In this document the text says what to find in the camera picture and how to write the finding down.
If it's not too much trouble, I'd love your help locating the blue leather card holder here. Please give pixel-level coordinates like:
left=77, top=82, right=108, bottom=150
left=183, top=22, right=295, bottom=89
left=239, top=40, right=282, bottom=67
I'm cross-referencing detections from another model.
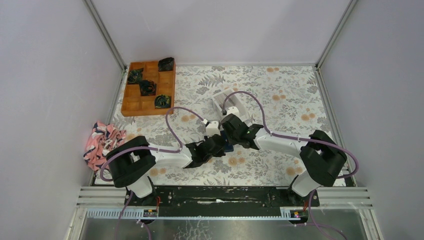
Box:
left=220, top=130, right=234, bottom=153

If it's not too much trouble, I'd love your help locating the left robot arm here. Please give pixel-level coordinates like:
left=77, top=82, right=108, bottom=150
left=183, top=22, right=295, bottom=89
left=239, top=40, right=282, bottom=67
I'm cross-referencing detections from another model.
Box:
left=106, top=134, right=226, bottom=206

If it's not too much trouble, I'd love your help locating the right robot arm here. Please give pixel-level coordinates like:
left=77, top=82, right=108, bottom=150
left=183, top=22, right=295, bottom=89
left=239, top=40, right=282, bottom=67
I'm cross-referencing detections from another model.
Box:
left=221, top=114, right=348, bottom=206

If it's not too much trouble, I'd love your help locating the white plastic card box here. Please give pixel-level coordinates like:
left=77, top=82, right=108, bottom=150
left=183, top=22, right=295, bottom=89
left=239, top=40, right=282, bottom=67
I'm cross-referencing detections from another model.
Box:
left=211, top=88, right=250, bottom=122

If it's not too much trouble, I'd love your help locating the stack of cards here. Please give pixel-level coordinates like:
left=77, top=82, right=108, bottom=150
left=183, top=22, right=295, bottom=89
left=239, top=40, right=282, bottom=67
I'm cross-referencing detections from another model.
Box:
left=215, top=94, right=236, bottom=110

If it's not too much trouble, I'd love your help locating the floral tablecloth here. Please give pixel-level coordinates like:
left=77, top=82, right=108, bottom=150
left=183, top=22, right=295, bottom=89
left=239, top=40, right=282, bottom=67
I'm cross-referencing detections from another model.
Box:
left=111, top=66, right=331, bottom=186

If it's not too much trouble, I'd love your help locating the dark rolled cloth bottom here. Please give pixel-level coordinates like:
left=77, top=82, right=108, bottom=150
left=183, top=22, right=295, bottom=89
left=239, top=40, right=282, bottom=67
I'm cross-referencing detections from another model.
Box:
left=154, top=94, right=172, bottom=109

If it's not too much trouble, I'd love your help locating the dark rolled cloth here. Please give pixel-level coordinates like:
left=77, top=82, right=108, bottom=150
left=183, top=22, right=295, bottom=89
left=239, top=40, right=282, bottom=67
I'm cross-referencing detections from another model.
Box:
left=154, top=94, right=172, bottom=109
left=157, top=57, right=175, bottom=72
left=138, top=79, right=157, bottom=97
left=127, top=68, right=144, bottom=85

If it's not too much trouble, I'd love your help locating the wooden compartment tray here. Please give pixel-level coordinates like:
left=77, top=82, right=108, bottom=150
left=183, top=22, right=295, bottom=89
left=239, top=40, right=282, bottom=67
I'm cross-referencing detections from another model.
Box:
left=121, top=57, right=176, bottom=117

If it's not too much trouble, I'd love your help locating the dark rolled cloth middle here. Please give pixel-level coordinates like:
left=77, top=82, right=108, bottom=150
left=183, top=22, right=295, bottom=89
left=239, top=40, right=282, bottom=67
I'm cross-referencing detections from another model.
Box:
left=138, top=79, right=157, bottom=97

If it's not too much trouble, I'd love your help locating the dark rolled cloth top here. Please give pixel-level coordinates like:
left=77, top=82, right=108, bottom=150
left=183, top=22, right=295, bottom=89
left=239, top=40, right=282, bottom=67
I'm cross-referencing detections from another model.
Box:
left=157, top=57, right=175, bottom=72

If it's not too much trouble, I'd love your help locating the pink patterned cloth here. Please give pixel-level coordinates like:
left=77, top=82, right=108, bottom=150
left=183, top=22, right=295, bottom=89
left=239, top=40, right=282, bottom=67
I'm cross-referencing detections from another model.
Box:
left=83, top=121, right=127, bottom=172

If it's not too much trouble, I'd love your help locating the dark rolled cloth left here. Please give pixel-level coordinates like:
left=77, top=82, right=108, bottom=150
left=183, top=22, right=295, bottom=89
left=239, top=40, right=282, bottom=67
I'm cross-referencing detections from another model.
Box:
left=127, top=68, right=144, bottom=85

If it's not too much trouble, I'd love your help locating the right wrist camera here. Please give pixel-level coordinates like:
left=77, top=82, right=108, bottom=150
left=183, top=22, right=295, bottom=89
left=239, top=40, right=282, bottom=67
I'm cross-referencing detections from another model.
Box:
left=222, top=106, right=240, bottom=117

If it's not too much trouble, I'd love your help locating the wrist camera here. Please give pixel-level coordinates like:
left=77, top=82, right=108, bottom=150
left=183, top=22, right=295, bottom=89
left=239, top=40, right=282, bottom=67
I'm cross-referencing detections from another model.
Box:
left=202, top=119, right=221, bottom=138
left=222, top=106, right=240, bottom=117

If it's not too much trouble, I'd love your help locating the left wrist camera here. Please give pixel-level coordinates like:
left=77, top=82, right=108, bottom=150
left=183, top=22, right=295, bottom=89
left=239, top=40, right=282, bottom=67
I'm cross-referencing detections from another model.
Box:
left=202, top=119, right=221, bottom=138

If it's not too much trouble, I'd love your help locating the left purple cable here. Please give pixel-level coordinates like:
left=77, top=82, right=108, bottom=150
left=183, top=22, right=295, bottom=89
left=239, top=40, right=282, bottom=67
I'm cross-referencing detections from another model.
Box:
left=99, top=106, right=208, bottom=240

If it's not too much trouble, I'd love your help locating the purple cable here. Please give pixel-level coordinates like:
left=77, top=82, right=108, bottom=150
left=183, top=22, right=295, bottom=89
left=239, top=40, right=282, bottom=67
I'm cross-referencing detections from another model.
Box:
left=221, top=91, right=360, bottom=180
left=99, top=106, right=208, bottom=240

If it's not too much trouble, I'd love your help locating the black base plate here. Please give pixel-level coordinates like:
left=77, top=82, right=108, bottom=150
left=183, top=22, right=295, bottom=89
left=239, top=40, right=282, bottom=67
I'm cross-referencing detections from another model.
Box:
left=126, top=185, right=320, bottom=218

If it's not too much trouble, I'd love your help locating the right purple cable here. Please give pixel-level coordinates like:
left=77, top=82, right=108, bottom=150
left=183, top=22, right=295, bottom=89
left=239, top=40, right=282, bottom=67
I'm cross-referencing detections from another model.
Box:
left=221, top=91, right=360, bottom=180

